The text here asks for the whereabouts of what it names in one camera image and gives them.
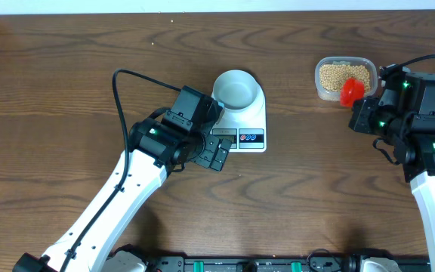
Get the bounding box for clear container of soybeans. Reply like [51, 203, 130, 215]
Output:
[315, 57, 378, 101]

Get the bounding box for white plastic bowl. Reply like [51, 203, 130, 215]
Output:
[212, 70, 258, 110]

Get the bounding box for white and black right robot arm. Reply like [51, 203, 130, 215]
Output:
[349, 71, 435, 271]

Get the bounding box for black mounting rail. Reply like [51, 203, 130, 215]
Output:
[145, 255, 432, 272]

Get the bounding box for red plastic measuring scoop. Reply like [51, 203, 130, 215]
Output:
[340, 78, 365, 108]

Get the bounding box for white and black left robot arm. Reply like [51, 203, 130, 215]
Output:
[13, 86, 231, 271]

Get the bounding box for white digital kitchen scale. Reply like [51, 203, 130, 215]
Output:
[211, 85, 267, 153]

